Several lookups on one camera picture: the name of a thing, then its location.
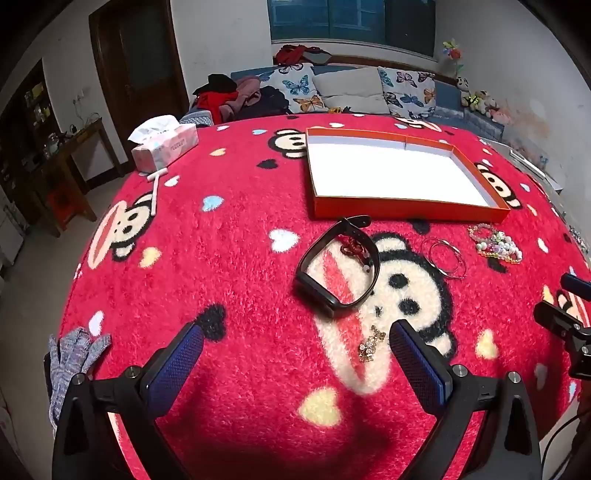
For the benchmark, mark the grey pillow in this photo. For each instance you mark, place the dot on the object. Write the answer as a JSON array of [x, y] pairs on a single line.
[[351, 92]]

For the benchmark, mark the patterned blue cushion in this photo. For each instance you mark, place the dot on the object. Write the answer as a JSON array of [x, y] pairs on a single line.
[[196, 118]]

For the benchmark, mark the white butterfly pillow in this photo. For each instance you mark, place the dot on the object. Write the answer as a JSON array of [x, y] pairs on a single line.
[[295, 87], [408, 94]]

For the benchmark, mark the black garment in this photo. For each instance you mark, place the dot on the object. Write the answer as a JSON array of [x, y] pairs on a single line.
[[221, 82]]

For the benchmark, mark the black smart band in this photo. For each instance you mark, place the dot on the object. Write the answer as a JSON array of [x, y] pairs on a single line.
[[318, 293]]

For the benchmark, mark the red stool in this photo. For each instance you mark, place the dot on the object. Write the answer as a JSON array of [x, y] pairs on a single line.
[[62, 201]]

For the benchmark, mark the panda plush toy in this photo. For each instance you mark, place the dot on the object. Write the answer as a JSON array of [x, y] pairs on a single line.
[[463, 86]]

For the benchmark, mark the wooden side desk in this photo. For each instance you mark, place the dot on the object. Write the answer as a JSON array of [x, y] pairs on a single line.
[[78, 138]]

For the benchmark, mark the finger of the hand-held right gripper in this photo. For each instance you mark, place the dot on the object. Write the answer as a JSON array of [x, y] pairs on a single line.
[[577, 285], [554, 318]]

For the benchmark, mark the blue window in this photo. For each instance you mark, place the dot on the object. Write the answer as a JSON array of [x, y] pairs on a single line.
[[351, 21]]

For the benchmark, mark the pink garment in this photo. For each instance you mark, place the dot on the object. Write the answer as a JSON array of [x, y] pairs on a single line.
[[247, 92]]

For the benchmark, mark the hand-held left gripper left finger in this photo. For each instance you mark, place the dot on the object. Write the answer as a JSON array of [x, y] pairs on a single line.
[[178, 369]]

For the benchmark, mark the dark shelf cabinet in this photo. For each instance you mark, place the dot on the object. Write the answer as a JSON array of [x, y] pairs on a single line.
[[27, 120]]

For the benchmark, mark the green yellow plush toy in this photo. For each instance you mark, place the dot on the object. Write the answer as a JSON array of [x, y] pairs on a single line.
[[474, 100]]

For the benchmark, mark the gold rhinestone brooch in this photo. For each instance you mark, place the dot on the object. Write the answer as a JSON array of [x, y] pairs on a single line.
[[369, 346]]

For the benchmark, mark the orange shallow box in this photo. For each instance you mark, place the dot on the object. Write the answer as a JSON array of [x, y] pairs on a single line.
[[392, 170]]

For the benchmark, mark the silver hoop earring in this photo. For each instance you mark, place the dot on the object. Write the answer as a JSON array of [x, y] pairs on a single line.
[[463, 272], [429, 263]]

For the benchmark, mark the red and dark clothes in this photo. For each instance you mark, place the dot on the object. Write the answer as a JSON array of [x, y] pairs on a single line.
[[300, 54]]

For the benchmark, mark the white stick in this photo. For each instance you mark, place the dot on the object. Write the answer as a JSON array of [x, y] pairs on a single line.
[[157, 176]]

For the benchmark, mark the red knot charm earring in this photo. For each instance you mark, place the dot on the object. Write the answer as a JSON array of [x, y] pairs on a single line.
[[353, 247]]

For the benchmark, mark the dark navy garment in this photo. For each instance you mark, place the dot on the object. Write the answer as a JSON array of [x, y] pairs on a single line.
[[268, 104]]

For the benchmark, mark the grey knit glove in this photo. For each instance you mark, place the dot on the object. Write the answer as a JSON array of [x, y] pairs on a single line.
[[69, 360]]

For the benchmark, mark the dark wooden door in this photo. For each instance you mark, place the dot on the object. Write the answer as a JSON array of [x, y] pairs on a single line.
[[138, 78]]

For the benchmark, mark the pink tissue pack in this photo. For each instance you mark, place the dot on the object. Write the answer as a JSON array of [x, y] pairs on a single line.
[[161, 147]]

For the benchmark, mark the red garment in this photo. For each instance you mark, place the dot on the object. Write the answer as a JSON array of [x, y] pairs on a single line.
[[217, 104]]

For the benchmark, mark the colourful pinwheel toy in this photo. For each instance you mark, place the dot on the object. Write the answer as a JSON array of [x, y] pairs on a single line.
[[453, 53]]

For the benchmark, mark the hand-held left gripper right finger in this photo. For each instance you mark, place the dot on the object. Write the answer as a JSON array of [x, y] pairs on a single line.
[[415, 364]]

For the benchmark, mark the blue sofa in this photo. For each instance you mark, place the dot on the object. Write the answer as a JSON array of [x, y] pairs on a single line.
[[450, 99]]

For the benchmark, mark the white cabinet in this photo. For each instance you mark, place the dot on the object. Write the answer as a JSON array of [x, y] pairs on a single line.
[[9, 235]]

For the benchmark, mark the beige plush toy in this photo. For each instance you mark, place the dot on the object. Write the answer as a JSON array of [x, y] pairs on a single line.
[[487, 101]]

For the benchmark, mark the red monkey printed blanket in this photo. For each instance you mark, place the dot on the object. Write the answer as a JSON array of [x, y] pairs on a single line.
[[231, 277]]

